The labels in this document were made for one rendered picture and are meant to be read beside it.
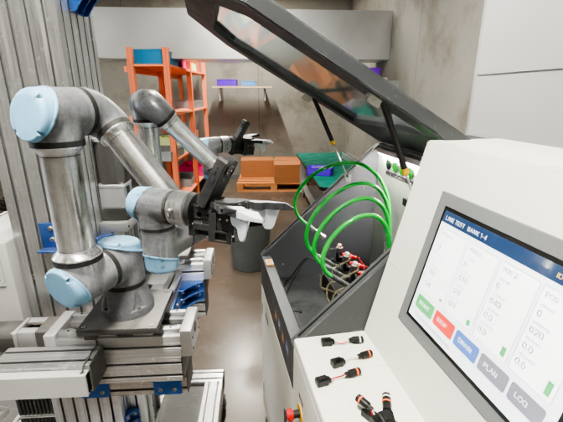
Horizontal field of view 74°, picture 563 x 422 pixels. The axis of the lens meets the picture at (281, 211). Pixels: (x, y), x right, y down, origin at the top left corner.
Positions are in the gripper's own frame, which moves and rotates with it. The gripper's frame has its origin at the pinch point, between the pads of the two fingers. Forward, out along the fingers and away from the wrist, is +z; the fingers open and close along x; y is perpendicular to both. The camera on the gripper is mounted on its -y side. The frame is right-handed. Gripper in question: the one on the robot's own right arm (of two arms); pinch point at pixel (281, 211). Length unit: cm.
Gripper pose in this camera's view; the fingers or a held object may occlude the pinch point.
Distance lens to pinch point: 70.9
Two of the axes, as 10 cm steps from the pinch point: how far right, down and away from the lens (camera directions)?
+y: -0.5, 9.8, 1.8
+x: -3.8, 1.5, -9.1
